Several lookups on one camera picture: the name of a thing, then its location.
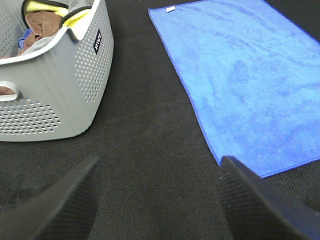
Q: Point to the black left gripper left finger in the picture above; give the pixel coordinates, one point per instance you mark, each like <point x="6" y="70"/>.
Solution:
<point x="64" y="210"/>

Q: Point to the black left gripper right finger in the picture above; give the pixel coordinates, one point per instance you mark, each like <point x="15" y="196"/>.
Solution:
<point x="255" y="210"/>

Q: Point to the blue microfiber towel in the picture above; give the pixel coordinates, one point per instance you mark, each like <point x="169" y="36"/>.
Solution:
<point x="252" y="77"/>

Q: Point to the grey perforated laundry basket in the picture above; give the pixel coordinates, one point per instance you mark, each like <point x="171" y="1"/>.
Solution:
<point x="57" y="90"/>

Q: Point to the brown towel in basket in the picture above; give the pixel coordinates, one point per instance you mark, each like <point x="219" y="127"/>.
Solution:
<point x="16" y="40"/>

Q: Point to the yellow towel in basket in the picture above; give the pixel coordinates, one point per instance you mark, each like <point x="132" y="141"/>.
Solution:
<point x="69" y="10"/>

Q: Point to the grey towel in basket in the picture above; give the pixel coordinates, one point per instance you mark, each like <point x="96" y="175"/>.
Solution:
<point x="78" y="27"/>

